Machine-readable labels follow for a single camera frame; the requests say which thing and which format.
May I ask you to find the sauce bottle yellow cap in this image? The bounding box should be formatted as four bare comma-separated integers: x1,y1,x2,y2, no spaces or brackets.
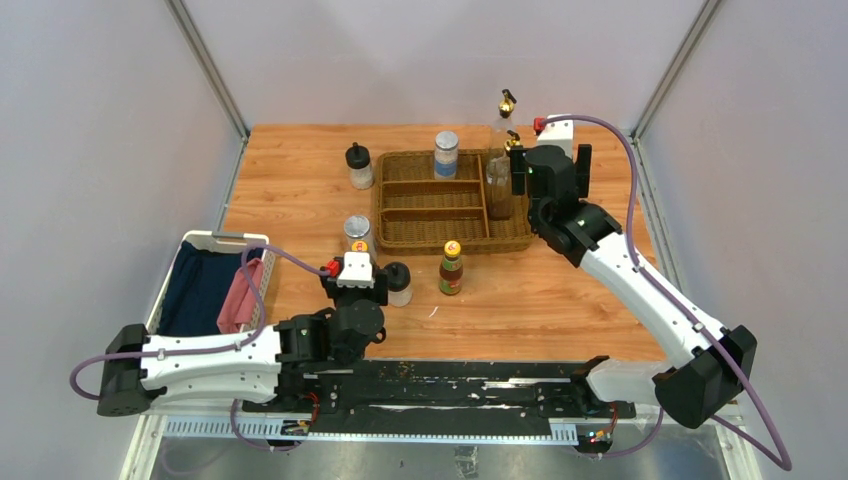
439,240,463,295
350,240,370,253

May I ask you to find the oil bottle with brown residue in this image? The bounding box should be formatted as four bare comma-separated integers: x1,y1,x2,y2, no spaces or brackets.
483,129,520,220

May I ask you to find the silver-lid shaker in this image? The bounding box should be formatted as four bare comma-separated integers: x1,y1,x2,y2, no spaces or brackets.
343,215,377,260
433,130,459,180

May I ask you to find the clear oil bottle gold spout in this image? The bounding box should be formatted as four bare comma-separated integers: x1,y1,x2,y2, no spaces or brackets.
489,88,517,150

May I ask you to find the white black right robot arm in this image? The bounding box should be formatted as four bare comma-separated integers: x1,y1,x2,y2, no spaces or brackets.
510,145,757,429

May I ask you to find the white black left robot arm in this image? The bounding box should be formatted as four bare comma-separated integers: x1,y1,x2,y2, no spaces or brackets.
97,257,399,417

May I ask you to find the black-lid spice jar front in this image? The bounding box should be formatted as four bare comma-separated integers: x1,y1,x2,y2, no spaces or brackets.
384,261,413,308

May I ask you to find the black-lid spice jar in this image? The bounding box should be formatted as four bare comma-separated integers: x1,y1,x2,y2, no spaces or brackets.
345,142,374,190
384,261,413,308

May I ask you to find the pink cloth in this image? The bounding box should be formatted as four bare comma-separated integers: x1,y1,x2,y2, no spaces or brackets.
216,267,257,334

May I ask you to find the black-lid spice jar rear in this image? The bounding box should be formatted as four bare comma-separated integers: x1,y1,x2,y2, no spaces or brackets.
345,142,374,190

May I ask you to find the wicker divided tray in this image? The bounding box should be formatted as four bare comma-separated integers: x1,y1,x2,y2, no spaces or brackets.
372,149,534,256

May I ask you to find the white laundry basket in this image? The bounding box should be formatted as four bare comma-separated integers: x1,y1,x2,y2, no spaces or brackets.
147,230,276,335

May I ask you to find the navy blue cloth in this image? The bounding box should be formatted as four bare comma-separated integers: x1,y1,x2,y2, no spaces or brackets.
157,241,265,337

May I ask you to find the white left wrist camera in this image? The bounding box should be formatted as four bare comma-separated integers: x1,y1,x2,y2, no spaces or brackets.
326,251,375,289

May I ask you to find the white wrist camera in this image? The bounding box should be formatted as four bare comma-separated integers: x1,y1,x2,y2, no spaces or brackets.
326,251,375,289
533,115,574,159

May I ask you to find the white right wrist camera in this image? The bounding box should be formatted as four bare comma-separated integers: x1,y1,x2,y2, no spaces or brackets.
533,115,574,159

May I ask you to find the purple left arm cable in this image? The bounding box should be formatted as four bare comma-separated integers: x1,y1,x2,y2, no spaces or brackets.
68,243,333,454

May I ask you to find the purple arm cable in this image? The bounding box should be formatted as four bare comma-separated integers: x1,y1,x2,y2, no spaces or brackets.
543,113,794,473
68,243,333,454

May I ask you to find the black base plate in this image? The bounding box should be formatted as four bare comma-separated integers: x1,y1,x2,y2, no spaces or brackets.
242,359,636,437

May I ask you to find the aluminium frame post right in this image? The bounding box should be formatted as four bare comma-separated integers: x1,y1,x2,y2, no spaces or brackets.
631,0,724,140

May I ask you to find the aluminium frame post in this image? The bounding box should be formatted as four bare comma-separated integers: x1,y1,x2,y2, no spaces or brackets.
631,0,724,140
164,0,250,143

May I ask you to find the aluminium frame post left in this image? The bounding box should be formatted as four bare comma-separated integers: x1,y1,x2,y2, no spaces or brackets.
164,0,250,143

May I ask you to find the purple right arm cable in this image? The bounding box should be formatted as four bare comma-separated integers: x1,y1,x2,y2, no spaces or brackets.
543,113,794,473

